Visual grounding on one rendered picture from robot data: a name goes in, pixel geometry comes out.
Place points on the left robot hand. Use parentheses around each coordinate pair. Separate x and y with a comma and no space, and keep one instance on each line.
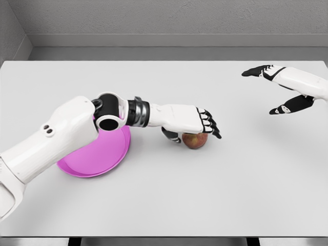
(185,118)

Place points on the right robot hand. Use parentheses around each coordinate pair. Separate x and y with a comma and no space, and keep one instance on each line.
(294,79)

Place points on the red-yellow apple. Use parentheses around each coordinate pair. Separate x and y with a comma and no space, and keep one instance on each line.
(194,141)

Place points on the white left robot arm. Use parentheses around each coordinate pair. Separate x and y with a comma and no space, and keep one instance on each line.
(69,128)

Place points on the pink round plate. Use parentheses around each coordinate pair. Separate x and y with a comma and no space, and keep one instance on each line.
(102,153)

